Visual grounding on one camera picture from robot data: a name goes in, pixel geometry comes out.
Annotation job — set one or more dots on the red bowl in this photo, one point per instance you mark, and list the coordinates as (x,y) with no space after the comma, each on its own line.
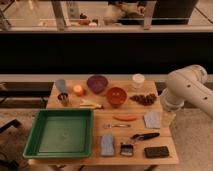
(116,96)

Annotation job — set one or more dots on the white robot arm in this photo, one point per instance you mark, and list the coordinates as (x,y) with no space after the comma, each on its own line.
(187,84)

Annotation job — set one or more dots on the purple bowl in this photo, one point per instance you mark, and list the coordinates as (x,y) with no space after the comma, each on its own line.
(97,83)

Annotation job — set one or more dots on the orange apple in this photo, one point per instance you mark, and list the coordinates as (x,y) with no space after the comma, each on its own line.
(78,90)

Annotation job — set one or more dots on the white cup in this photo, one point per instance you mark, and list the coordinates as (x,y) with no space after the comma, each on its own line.
(137,81)

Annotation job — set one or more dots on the orange carrot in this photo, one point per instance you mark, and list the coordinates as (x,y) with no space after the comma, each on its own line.
(125,118)

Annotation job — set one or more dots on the metal fork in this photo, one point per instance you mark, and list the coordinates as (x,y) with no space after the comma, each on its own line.
(108,126)

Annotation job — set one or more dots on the small metal cup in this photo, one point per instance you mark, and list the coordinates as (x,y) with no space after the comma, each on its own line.
(63,99)

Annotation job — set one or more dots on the blue-grey cup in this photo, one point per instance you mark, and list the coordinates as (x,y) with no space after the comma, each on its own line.
(61,85)

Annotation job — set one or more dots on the blue sponge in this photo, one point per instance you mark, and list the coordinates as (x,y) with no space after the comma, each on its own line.
(107,145)

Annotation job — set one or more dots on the grey-blue cloth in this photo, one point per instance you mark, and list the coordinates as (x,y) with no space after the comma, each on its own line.
(152,120)

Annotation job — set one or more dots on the small black brush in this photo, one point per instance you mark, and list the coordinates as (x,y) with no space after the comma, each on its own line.
(126,150)

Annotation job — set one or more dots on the green plastic tray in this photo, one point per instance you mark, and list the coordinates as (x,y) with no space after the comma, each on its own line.
(60,134)

